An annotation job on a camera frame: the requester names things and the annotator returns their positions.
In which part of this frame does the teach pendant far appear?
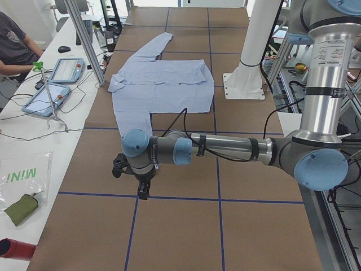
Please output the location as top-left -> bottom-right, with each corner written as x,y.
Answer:
49,58 -> 85,84

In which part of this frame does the clear plastic bag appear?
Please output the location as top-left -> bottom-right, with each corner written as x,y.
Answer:
1,151 -> 53,218

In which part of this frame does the red cylinder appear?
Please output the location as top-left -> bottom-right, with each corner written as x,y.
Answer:
1,238 -> 37,261

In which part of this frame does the white camera post with base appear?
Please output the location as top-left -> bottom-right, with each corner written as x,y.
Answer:
223,0 -> 283,100

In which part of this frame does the green cloth pouch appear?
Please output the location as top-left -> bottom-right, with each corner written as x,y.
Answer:
5,194 -> 39,226

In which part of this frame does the black keyboard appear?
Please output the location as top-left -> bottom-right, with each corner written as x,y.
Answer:
75,19 -> 93,46

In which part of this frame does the aluminium frame post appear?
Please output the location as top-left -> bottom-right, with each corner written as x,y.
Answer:
64,0 -> 105,86

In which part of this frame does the teach pendant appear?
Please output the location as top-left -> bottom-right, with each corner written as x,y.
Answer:
21,82 -> 71,117
49,58 -> 85,84

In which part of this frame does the light blue striped shirt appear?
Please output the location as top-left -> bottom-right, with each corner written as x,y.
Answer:
108,32 -> 214,136

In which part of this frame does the reacher grabber tool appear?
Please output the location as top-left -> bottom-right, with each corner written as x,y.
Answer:
33,62 -> 68,133

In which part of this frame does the black computer mouse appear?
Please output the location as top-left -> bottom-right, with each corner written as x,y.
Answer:
58,45 -> 71,54

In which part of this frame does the seated person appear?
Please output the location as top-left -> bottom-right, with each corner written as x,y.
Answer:
1,12 -> 43,82

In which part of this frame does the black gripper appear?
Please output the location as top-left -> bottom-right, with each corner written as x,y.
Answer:
132,166 -> 156,200

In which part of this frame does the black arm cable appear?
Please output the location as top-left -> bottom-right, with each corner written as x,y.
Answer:
162,107 -> 305,163

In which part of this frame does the teach pendant near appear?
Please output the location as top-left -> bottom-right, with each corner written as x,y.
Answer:
21,82 -> 71,117

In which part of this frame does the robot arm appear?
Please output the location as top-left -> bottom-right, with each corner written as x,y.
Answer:
122,1 -> 302,204

